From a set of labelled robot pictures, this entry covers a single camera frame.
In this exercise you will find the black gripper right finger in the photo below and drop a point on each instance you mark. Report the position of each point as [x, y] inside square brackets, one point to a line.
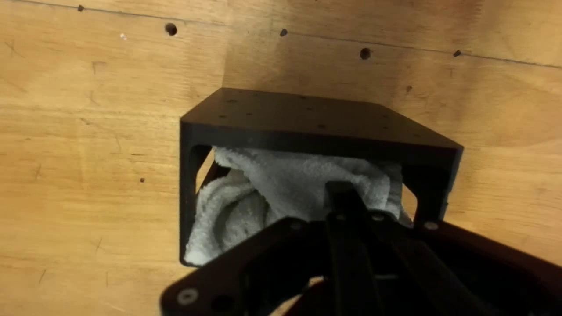
[445, 269]

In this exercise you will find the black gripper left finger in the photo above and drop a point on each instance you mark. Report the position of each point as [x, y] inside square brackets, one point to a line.
[292, 251]

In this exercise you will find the white terry towel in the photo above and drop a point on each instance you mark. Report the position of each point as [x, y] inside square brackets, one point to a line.
[281, 186]

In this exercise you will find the black perforated box container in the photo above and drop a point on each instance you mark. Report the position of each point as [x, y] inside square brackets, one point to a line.
[316, 123]

